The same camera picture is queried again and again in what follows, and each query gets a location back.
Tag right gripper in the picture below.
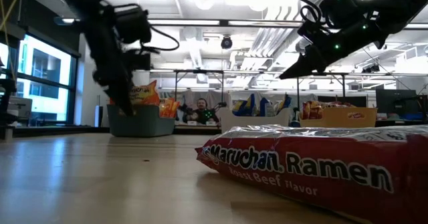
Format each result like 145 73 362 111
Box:
279 15 389 81

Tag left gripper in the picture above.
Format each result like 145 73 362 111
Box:
92 48 152 117

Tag orange Maruchan noodle pack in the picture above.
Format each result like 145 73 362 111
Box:
169 99 181 118
128 80 161 106
158 98 172 119

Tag red Maruchan noodle pack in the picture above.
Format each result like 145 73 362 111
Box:
322 100 357 110
302 100 324 120
195 124 428 224

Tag blue-grey plastic bin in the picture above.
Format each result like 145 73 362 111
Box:
106 104 177 138

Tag orange plastic bin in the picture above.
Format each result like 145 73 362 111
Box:
299 107 378 129

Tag white plastic bin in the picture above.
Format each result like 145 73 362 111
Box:
219 107 292 134

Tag person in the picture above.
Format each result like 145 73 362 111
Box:
182 98 220 125

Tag black spotlight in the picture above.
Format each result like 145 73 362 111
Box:
219 35 234 50

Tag large glass window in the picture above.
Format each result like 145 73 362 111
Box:
0 33 78 124

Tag black monitor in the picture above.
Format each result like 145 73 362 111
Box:
375 88 428 121

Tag black stand frame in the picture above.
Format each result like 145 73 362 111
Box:
148 68 261 102
260 70 350 108

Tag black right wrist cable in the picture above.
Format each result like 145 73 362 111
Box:
287 0 330 29

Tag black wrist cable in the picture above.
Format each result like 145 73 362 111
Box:
140 25 181 55
287 0 330 29

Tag black aluminium table frame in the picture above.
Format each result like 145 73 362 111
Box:
13 125 221 138

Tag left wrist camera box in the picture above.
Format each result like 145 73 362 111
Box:
115 5 153 45

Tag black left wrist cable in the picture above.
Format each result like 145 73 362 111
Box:
140 25 181 55

